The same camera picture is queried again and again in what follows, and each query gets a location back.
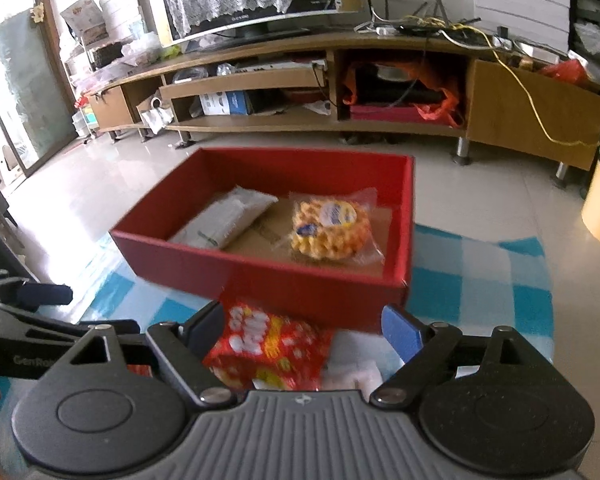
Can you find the blue white carton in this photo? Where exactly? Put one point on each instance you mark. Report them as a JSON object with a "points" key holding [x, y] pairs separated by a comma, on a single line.
{"points": [[220, 102]]}

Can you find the black router with antennas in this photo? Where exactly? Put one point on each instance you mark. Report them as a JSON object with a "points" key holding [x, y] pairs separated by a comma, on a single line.
{"points": [[420, 25]]}

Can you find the flat red box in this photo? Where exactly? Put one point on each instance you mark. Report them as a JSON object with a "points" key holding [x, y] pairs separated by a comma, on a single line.
{"points": [[380, 112]]}

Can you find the red yellow snack bag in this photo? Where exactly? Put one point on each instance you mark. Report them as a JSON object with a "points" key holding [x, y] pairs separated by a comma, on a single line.
{"points": [[270, 345]]}

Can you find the orange plastic bag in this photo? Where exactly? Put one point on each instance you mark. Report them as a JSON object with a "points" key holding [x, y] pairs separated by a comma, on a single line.
{"points": [[440, 105]]}

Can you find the yellow waffle packet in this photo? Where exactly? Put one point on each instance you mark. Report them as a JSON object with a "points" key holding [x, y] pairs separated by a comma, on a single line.
{"points": [[325, 232]]}

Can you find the wooden tv stand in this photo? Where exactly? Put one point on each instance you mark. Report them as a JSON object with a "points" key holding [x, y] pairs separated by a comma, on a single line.
{"points": [[530, 105]]}

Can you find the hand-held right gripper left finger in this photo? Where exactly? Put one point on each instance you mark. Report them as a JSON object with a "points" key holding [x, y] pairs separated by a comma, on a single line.
{"points": [[206, 329]]}

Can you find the red plastic bag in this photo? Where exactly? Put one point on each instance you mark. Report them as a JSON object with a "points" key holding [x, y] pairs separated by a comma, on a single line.
{"points": [[567, 71]]}

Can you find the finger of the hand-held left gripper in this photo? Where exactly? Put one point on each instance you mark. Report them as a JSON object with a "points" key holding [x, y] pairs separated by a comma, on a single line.
{"points": [[45, 294], [55, 324]]}

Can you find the white storage trolley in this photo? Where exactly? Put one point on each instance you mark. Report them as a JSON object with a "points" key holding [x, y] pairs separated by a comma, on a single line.
{"points": [[82, 110]]}

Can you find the white rice cracker packet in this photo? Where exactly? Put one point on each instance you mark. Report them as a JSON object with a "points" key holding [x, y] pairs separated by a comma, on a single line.
{"points": [[225, 215]]}

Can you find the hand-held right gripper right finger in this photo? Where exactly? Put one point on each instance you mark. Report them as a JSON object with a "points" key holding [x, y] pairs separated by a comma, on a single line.
{"points": [[402, 332]]}

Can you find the blue white checkered tablecloth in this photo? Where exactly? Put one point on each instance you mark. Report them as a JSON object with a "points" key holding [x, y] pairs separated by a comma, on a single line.
{"points": [[480, 280]]}

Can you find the glass sliding door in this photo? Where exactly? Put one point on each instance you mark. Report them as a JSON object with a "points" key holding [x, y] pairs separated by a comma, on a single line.
{"points": [[25, 90]]}

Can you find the red cardboard box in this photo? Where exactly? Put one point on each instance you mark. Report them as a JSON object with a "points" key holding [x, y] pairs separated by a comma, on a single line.
{"points": [[280, 285]]}

